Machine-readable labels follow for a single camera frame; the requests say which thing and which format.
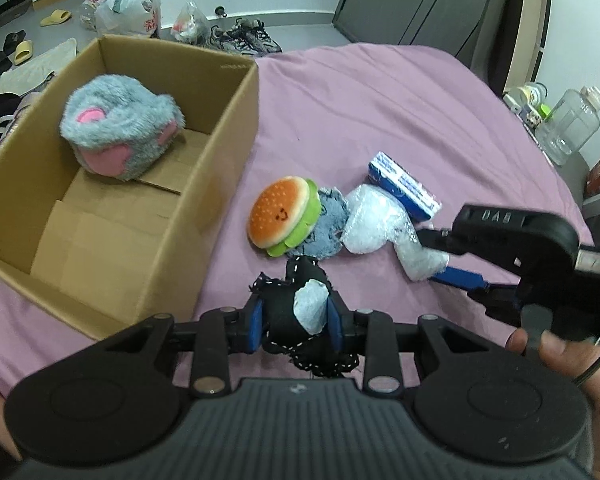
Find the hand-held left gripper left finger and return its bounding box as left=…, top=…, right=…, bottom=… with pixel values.
left=92, top=296, right=268, bottom=399

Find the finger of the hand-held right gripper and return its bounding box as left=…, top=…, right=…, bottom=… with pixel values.
left=417, top=227, right=456, bottom=256
left=429, top=266, right=523, bottom=322

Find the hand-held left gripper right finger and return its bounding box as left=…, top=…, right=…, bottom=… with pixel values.
left=325, top=295, right=505, bottom=395

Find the black stitched cloth toy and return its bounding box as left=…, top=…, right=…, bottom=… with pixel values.
left=250, top=255, right=361, bottom=378

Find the bubble wrap bag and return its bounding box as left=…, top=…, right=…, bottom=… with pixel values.
left=341, top=183, right=450, bottom=282

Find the blue white tissue pack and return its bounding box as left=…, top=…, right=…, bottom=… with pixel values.
left=367, top=151, right=442, bottom=223

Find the grey denim stuffed toy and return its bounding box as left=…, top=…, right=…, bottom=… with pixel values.
left=300, top=187, right=352, bottom=262

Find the hamburger plush toy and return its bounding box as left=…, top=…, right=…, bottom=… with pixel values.
left=249, top=176, right=322, bottom=260

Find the large cardboard box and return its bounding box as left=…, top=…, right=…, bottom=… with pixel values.
left=0, top=34, right=260, bottom=342

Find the grey pink plush toy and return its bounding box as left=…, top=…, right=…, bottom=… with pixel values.
left=60, top=74, right=185, bottom=182

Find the grey nightstand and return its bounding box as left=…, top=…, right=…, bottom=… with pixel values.
left=522, top=122, right=600, bottom=221

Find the clear water jug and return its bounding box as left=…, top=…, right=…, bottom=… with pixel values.
left=536, top=86, right=600, bottom=167

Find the white yellow jar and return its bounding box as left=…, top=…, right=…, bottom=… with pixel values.
left=502, top=81, right=548, bottom=116

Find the dark framed wooden board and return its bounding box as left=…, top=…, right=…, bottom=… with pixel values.
left=500, top=0, right=553, bottom=97

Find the grey wardrobe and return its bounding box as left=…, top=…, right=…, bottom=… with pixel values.
left=332, top=0, right=513, bottom=68

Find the grey sneaker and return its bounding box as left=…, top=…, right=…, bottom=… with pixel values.
left=230, top=17, right=283, bottom=54
left=207, top=27, right=261, bottom=56

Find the clear plastic bag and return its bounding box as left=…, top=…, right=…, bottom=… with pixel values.
left=171, top=1, right=212, bottom=43

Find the white floor towel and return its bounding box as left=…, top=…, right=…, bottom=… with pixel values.
left=0, top=37, right=78, bottom=102

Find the white plastic bag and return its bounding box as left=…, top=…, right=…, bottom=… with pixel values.
left=82, top=0, right=160, bottom=37

